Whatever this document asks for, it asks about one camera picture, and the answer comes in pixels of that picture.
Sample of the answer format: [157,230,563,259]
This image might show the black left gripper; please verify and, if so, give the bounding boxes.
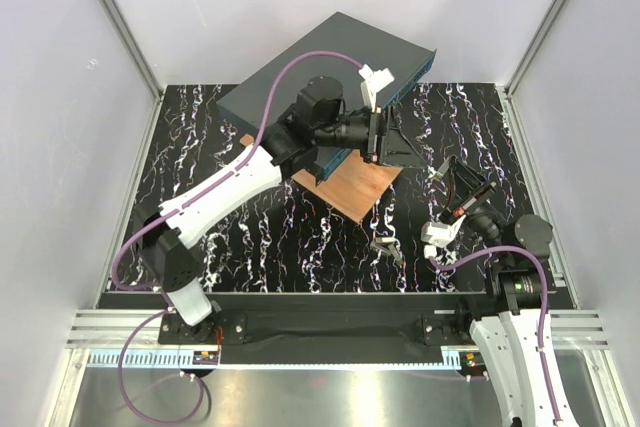
[315,104,425,168]

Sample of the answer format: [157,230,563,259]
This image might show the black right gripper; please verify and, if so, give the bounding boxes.
[438,155,511,263]

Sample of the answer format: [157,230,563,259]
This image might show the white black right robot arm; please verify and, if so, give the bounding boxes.
[437,157,577,426]

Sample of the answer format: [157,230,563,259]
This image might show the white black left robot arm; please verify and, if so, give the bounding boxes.
[138,69,425,343]

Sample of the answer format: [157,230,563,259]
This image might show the wooden board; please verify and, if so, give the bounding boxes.
[239,133,404,224]

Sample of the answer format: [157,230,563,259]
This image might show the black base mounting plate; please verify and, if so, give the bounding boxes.
[97,291,501,366]

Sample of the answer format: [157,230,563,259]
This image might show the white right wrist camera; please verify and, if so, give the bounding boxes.
[421,215,466,259]

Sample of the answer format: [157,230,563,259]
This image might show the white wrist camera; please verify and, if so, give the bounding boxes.
[421,215,466,259]
[358,64,395,112]

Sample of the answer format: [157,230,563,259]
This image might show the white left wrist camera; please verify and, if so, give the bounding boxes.
[358,64,395,112]

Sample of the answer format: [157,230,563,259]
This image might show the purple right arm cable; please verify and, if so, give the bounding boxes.
[429,245,566,427]

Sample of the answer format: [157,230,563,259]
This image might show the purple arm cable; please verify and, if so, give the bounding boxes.
[109,50,371,421]
[429,245,566,427]

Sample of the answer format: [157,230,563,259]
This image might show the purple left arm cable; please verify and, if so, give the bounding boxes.
[109,50,371,421]

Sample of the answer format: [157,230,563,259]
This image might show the dark grey network switch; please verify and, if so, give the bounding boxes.
[218,13,436,182]

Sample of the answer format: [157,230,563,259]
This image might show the right aluminium frame post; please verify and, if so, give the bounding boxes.
[504,0,569,97]

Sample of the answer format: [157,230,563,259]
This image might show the aluminium frame post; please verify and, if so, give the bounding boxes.
[98,0,165,102]
[504,0,569,97]

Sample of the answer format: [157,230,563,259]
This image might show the left aluminium frame post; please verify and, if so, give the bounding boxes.
[98,0,165,102]

